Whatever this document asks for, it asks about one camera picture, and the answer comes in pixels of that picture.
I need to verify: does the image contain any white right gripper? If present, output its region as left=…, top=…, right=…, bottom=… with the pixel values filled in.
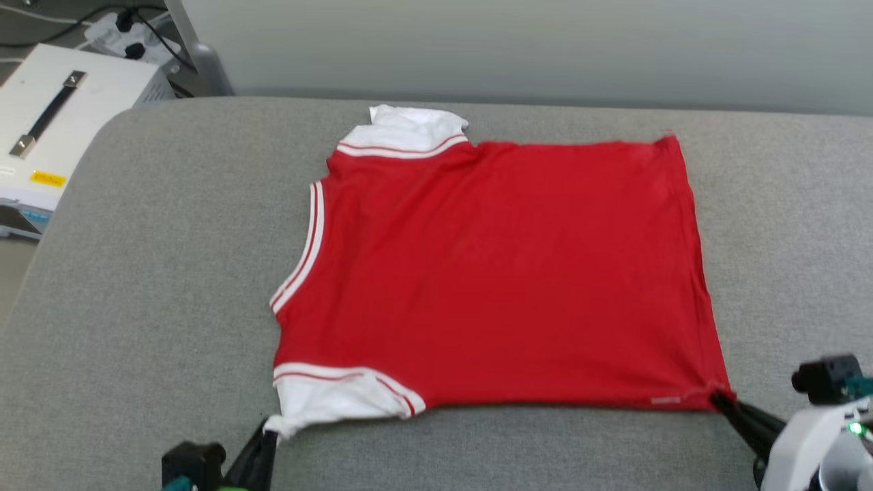
left=711, top=389, right=873, bottom=491

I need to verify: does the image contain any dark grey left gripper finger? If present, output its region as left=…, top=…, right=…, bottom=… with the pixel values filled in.
left=224, top=417, right=268, bottom=490
left=262, top=428, right=280, bottom=486

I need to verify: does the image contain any red white-trimmed sleeveless jersey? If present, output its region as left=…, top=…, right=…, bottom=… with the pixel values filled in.
left=268, top=104, right=738, bottom=441

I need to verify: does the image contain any white partition panel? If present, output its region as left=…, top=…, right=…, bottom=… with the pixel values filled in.
left=164, top=0, right=873, bottom=118

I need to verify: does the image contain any white power strip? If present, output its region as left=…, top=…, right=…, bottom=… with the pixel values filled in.
left=84, top=10, right=186, bottom=67

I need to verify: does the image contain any white case with black handle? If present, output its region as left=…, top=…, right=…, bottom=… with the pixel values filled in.
left=0, top=43, right=179, bottom=241

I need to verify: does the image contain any black power cable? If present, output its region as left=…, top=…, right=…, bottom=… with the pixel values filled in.
left=123, top=17, right=200, bottom=73
left=0, top=3, right=171, bottom=50

